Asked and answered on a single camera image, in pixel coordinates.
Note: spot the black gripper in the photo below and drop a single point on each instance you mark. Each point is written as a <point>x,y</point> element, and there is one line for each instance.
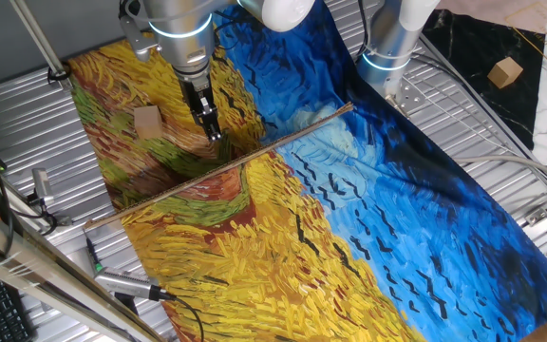
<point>197,92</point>

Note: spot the light wooden cube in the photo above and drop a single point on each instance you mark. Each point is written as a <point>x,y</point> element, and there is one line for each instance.
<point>148,122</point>

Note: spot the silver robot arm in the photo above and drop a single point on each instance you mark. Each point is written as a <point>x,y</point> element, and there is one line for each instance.
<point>183,28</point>

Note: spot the brown cardboard board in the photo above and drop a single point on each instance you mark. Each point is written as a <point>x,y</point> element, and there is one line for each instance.
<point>216,167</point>

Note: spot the Van Gogh painting print cloth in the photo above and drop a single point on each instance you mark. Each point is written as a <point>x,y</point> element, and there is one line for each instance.
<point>349,214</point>

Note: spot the thin dark pen-like tool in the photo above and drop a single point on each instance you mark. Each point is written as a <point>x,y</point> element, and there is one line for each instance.
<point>94,256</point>

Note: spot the metal clamp tool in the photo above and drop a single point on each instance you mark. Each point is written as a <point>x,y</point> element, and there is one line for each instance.
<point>42,183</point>

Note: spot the thin aluminium pole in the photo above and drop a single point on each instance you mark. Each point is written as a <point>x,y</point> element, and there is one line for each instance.
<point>41,43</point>

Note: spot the marble pattern mat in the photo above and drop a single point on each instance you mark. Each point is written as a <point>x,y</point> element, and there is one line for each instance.
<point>482,57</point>

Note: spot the tan wooden cube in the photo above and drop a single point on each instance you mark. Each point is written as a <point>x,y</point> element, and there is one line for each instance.
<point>504,72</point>

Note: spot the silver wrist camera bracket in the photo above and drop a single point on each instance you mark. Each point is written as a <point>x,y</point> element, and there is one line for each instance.
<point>136,40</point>

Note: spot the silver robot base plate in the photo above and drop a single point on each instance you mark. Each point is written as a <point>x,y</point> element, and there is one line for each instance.
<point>409,97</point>

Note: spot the aluminium frame beam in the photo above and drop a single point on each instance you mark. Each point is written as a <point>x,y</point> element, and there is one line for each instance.
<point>41,271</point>

